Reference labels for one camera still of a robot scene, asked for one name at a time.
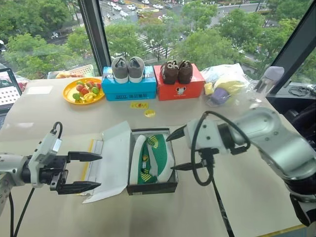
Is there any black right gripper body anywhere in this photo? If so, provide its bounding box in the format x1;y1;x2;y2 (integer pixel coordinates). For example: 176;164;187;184
197;148;219;170

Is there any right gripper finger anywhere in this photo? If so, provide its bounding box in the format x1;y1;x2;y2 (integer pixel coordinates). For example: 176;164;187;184
165;124;188;142
170;161;206;171

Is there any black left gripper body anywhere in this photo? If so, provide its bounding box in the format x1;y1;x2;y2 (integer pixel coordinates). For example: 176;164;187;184
39;155;71;195

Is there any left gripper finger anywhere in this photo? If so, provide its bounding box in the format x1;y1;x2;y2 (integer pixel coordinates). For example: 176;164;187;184
68;151;103;163
58;181;102;196

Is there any white yellow-edged shoebox lid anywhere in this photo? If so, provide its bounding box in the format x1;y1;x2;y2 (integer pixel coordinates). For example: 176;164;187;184
82;139;104;197

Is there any black shoebox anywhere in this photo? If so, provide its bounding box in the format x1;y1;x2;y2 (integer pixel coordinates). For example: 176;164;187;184
126;127;179;196

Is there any red shoebox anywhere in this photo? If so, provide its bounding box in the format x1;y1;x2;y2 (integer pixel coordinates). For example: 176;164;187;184
153;63;206;102

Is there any blue shoebox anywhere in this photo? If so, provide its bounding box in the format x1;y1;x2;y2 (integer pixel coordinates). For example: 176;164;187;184
101;66;158;102

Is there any green white sneaker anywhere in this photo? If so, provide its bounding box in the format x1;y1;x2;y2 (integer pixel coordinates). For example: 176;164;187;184
129;134;158;185
144;134;175;184

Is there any white shoe box lid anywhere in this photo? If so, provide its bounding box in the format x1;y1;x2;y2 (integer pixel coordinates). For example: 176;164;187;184
82;120;133;204

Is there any yellow rectangular sticker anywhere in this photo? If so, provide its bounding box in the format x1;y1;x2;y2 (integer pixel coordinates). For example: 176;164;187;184
129;102;149;110

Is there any purple toy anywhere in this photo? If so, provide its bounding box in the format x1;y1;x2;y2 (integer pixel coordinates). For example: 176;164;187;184
210;88;230;106

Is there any brown fleece-lined shoe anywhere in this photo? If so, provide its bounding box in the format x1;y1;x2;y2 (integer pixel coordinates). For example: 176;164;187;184
178;60;194;85
160;61;180;85

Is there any yellow plastic plate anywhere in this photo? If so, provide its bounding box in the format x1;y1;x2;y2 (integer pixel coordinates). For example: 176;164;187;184
62;77;106;106

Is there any yellow green plush toy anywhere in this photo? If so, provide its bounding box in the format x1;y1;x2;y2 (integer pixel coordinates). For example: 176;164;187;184
214;79;244;96

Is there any grey suede shoe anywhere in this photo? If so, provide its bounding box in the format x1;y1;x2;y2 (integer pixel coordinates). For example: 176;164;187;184
128;56;146;84
111;56;130;84

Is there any white paper label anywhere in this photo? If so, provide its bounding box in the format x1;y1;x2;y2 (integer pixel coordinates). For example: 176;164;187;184
25;85;54;96

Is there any clear plastic bag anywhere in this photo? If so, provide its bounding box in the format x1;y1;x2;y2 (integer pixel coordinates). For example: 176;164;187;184
200;63;256;107

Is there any white plastic basket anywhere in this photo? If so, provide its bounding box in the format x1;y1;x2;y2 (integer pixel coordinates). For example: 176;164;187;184
47;64;96;79

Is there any clear bottle grey lid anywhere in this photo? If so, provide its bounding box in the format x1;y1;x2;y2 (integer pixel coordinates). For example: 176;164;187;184
253;66;285;94

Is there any black bag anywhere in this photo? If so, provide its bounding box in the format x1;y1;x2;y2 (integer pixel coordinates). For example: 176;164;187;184
283;98;316;145

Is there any black window pillar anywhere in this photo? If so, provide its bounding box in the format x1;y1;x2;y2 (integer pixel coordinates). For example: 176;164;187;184
78;0;112;78

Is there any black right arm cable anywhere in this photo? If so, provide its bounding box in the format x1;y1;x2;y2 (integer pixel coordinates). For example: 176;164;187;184
191;111;251;237

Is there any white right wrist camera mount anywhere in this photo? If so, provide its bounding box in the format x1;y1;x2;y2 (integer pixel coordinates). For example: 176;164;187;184
184;119;227;156

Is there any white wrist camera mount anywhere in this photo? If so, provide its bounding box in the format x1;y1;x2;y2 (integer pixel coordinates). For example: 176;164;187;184
184;119;227;156
27;134;62;189

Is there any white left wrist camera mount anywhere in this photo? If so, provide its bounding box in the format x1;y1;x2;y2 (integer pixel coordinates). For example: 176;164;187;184
27;134;62;189

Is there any coiled black cable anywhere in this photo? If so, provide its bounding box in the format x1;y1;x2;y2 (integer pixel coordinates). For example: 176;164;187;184
288;84;316;97

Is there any black slanted window frame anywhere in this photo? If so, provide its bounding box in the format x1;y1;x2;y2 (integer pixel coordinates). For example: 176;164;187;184
266;0;316;95

